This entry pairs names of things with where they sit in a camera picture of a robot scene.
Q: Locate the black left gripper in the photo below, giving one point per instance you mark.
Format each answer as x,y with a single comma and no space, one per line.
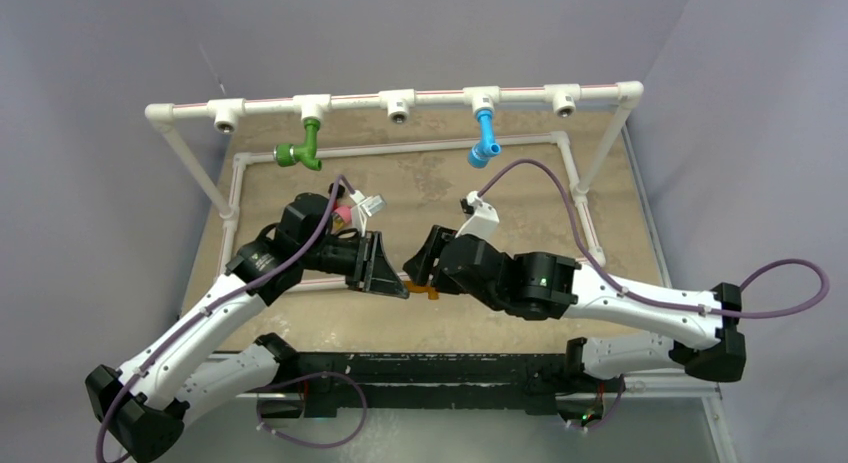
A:
380,276

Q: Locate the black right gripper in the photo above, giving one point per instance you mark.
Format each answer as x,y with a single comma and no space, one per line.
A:
420,268

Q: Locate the orange water faucet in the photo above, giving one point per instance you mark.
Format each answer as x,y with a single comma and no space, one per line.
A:
424,290

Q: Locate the white PVC pipe frame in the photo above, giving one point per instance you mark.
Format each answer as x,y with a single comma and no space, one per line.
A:
398,104

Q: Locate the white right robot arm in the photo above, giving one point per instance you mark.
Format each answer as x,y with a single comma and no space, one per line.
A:
695,331

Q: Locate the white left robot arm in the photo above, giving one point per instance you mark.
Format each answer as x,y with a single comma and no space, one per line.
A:
147,402

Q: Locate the blue water faucet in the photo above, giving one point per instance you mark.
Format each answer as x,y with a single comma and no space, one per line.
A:
487,147

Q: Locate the green water faucet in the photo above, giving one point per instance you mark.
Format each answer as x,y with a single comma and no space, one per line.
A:
305,153

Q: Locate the pink capped colourful bottle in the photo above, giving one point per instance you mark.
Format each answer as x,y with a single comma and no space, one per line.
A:
341,218

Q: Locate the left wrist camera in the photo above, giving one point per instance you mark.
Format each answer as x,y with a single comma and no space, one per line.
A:
363,208

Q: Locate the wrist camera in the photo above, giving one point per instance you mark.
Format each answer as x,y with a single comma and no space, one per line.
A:
363,208
482,218

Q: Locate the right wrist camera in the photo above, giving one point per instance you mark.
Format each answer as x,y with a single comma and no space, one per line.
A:
482,218

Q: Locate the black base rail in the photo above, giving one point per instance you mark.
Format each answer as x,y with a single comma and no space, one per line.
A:
538,384

